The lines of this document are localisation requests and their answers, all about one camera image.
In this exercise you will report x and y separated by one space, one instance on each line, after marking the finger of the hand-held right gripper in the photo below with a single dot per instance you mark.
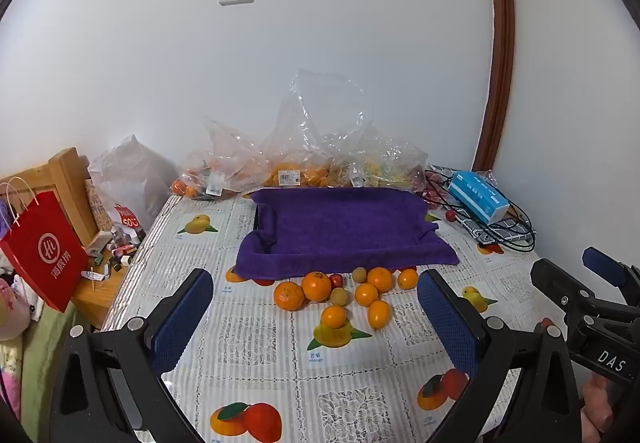
602 265
550 278

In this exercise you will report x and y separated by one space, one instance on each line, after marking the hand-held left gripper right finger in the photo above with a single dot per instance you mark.
447 318

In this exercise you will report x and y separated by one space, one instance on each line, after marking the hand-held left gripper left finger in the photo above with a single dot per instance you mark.
182 318

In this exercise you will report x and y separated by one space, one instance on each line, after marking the oval orange kumquat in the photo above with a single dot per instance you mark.
378 314

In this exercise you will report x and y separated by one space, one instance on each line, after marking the small orange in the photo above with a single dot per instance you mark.
407 279
380 279
366 294
334 317

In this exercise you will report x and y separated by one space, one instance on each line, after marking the large tangerine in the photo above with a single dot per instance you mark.
288 295
316 285

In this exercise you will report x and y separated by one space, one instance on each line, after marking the person's right hand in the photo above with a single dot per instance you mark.
597 405

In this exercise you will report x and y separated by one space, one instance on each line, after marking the grey checked cloth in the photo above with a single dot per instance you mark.
502 230

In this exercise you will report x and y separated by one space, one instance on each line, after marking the wooden nightstand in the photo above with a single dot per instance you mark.
102 295

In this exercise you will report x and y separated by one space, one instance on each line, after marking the pile of small cosmetic items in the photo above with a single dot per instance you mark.
117 250

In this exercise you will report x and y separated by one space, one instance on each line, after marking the pale yellow longan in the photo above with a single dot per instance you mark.
338 297
359 274

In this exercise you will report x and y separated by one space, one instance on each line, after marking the fruit print lace tablecloth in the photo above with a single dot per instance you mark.
280 363

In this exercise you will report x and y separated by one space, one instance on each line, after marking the blue tissue box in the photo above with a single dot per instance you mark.
477 195

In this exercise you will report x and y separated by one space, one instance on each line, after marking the small red fruit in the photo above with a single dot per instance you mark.
336 280

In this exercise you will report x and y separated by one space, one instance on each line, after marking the purple towel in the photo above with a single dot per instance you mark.
340 228

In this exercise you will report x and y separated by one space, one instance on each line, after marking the green bed sheet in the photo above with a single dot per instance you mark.
42 358

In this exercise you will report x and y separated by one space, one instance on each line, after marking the red paper bag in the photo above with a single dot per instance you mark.
45 253

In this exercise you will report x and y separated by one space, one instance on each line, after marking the white plastic bag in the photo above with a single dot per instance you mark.
132 173

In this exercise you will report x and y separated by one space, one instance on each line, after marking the clear bag of tangerines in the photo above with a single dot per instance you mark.
220 163

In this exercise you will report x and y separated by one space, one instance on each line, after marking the clear bag of yellow fruit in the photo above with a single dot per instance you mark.
385 163

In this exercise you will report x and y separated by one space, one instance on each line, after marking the pink plush toy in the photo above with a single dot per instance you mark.
11 308

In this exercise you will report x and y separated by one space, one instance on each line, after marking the clear bag of oranges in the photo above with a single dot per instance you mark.
310 143

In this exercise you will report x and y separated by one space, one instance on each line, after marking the brown wooden door frame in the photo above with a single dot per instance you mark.
502 48

